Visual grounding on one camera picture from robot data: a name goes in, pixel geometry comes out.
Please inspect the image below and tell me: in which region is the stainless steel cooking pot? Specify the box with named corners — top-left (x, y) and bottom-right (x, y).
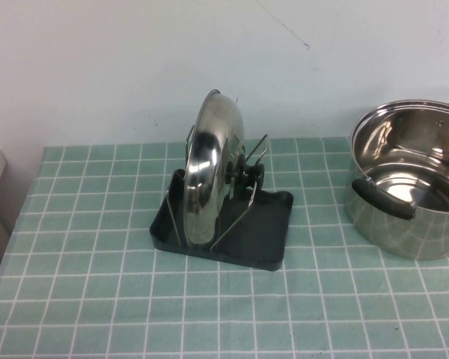
top-left (344, 79), bottom-right (449, 262)

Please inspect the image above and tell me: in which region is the black tray wire lid rack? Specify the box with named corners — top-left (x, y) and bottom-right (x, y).
top-left (148, 125), bottom-right (295, 271)

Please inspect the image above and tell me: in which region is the green white checked tablecloth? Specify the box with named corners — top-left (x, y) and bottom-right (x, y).
top-left (0, 136), bottom-right (449, 359)

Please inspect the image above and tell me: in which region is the stainless steel pot lid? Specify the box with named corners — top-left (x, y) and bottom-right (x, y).
top-left (183, 88), bottom-right (266, 250)

